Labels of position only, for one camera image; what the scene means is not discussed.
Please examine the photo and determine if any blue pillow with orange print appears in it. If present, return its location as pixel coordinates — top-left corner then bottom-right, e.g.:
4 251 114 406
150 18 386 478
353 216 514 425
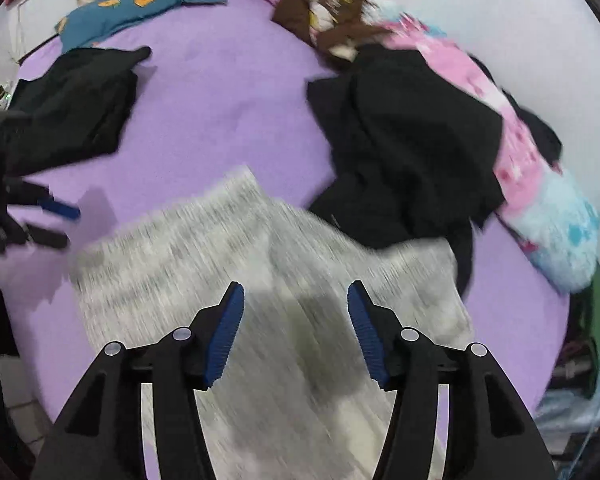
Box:
55 0 228 53

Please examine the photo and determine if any clear plastic bag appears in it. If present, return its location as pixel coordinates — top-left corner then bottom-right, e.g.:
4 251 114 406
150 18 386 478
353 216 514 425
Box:
535 385 600 456

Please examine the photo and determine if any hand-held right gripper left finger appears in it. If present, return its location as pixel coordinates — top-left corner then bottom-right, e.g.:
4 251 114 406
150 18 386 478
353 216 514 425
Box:
30 281 246 480

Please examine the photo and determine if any pink and blue printed blanket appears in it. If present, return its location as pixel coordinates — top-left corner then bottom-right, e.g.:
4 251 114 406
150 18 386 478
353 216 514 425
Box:
230 0 600 295

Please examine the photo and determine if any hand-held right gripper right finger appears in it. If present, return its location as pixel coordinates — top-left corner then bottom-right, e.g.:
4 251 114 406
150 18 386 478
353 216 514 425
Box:
346 280 556 480

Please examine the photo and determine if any purple bed sheet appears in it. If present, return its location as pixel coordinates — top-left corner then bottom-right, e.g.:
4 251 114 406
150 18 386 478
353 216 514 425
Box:
0 0 571 480

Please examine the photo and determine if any dark cloth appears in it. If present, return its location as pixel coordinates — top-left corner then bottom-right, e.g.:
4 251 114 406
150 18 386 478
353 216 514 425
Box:
0 46 152 176

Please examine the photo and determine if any grey fleece jacket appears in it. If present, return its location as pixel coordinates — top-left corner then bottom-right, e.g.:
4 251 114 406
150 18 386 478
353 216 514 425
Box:
69 166 476 480

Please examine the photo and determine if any black garment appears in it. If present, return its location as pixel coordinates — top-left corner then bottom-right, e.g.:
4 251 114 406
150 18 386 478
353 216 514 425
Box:
306 44 563 296

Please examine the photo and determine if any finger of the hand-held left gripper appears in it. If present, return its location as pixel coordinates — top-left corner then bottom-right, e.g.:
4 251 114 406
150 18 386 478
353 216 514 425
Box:
7 181 82 221
22 221 71 250

